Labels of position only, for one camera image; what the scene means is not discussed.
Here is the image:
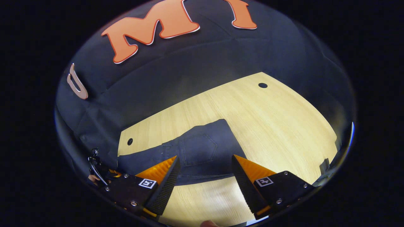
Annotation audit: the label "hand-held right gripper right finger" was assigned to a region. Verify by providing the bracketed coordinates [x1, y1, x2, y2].
[231, 154, 316, 220]

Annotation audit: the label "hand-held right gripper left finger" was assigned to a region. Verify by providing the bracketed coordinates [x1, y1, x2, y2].
[106, 155, 181, 218]

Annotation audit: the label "dark grey jeans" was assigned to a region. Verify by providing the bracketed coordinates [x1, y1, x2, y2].
[117, 119, 247, 186]

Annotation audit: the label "dark grey block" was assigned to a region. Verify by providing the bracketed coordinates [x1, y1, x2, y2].
[319, 158, 331, 174]

